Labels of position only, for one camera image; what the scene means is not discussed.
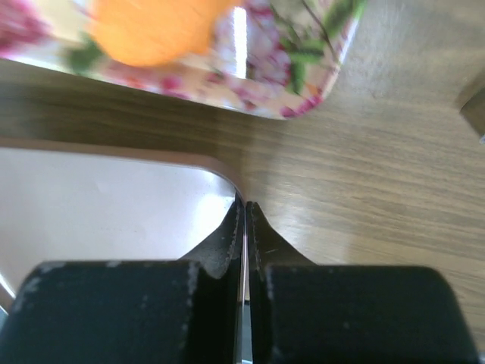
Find metal serving tongs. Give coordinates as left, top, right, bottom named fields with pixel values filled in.
left=459, top=80, right=484, bottom=145

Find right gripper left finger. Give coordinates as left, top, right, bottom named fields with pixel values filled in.
left=1, top=200, right=245, bottom=363

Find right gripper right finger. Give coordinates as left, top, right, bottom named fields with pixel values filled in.
left=246, top=202, right=480, bottom=363

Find orange fish cookie bottom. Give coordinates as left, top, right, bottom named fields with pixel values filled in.
left=89, top=0, right=241, bottom=67

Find floral rectangular tray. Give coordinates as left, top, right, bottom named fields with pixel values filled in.
left=1, top=1, right=365, bottom=119

